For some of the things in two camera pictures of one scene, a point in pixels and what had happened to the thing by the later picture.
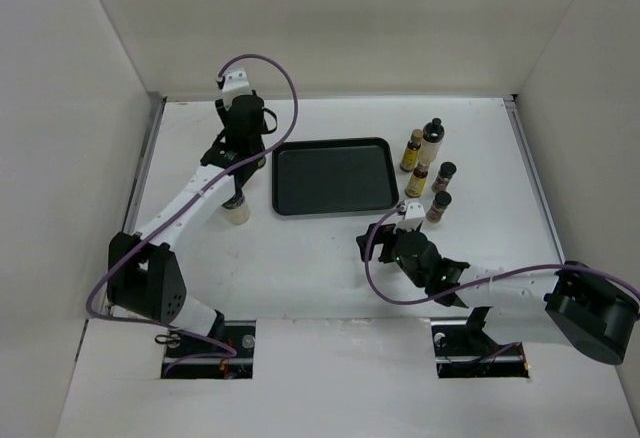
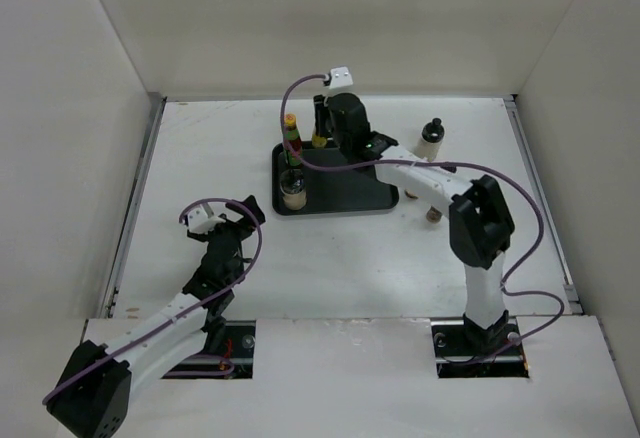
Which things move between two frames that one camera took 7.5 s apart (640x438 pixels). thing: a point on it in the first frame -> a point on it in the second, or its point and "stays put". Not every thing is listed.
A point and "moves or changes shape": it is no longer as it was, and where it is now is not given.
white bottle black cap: [433, 134] stays put
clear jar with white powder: [237, 215] moves or changes shape
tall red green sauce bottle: [242, 176] -> [292, 141]
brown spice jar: [438, 207] stays put
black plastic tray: [313, 176] stays put
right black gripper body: [419, 281] -> [344, 145]
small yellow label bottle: [413, 146] -> [318, 141]
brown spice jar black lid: [445, 172] moves or changes shape
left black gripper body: [259, 147] -> [234, 229]
